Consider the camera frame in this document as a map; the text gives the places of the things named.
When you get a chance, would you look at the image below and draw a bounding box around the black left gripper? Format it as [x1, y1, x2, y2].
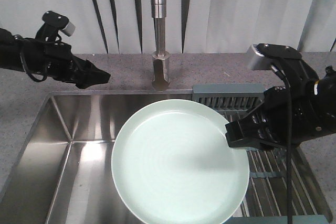
[19, 10, 111, 89]

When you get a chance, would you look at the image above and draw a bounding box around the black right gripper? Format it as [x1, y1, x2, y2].
[225, 44, 322, 151]

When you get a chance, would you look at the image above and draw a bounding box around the light green round plate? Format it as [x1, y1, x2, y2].
[111, 99, 249, 223]

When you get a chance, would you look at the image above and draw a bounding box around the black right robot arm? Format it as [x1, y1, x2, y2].
[226, 44, 335, 150]

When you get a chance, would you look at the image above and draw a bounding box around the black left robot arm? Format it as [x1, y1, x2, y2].
[1, 10, 111, 89]

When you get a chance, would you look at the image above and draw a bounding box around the grey-blue dish drying rack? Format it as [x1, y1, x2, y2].
[192, 84, 335, 223]

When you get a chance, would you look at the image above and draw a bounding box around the chrome kitchen faucet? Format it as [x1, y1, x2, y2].
[151, 0, 170, 91]

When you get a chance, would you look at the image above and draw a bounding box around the stainless steel sink basin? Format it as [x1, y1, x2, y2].
[1, 90, 192, 223]

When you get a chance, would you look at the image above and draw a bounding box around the white pleated curtain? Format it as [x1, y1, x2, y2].
[1, 0, 335, 54]

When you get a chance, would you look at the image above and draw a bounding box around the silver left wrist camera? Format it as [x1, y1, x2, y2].
[60, 21, 76, 37]

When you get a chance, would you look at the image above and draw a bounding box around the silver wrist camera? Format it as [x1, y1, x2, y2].
[247, 44, 272, 70]
[60, 21, 76, 37]

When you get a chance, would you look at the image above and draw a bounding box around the black left camera cable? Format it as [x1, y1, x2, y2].
[19, 31, 62, 82]

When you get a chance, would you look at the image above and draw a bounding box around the black camera cable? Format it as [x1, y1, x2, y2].
[270, 62, 293, 224]
[19, 31, 62, 82]

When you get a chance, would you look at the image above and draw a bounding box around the black right camera cable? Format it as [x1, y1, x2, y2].
[270, 62, 293, 224]

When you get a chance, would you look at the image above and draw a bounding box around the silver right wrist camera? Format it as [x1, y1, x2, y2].
[247, 44, 272, 70]

